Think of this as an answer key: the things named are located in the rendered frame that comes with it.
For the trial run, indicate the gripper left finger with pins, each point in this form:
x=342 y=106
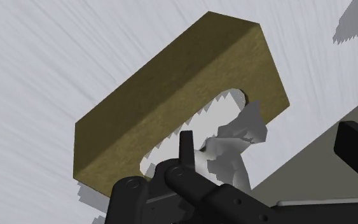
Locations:
x=197 y=192

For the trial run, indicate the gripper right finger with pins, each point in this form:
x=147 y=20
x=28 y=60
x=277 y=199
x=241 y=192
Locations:
x=357 y=152

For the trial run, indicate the white tissue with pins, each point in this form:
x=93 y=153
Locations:
x=231 y=145

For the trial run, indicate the olive tissue box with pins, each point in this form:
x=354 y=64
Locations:
x=178 y=80

